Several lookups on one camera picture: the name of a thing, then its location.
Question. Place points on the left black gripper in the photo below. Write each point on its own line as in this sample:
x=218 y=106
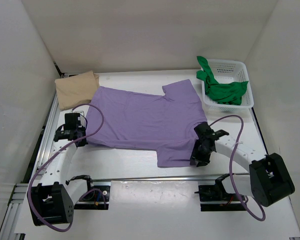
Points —
x=65 y=134

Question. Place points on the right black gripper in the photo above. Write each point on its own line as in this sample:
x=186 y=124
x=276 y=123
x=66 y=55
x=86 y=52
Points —
x=200 y=153

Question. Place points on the beige t shirt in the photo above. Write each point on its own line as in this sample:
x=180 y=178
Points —
x=75 y=90

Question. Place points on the purple t shirt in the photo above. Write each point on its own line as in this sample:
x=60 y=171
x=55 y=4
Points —
x=162 y=123

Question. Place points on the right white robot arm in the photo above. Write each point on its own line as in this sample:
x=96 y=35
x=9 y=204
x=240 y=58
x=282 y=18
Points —
x=268 y=180

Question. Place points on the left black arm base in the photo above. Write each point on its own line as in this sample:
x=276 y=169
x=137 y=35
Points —
x=97 y=200

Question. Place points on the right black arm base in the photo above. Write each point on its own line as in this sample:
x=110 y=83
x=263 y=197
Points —
x=213 y=200

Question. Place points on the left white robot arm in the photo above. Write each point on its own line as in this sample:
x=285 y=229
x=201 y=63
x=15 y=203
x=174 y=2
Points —
x=55 y=195

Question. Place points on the green t shirt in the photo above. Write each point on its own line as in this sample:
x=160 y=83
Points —
x=222 y=93

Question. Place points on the white plastic basket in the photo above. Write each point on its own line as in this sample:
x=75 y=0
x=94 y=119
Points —
x=226 y=72

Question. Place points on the front aluminium table rail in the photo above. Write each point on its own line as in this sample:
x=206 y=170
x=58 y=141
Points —
x=96 y=177

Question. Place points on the aluminium frame rail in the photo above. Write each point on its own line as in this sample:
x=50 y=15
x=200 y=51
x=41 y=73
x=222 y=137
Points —
x=17 y=192

